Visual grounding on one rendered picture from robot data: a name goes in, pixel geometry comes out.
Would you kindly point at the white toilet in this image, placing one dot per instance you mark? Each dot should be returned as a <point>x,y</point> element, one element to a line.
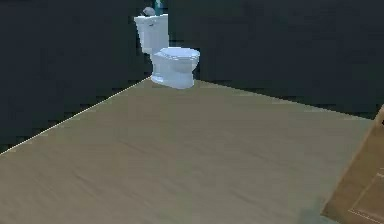
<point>173,63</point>

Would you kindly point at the teal bottle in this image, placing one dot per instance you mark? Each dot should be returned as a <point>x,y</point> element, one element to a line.
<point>158,5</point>

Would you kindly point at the brown wooden door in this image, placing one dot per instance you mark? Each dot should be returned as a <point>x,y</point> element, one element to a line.
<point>361,186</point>

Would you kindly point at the small grey round object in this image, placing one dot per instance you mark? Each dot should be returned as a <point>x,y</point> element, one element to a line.
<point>148,11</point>

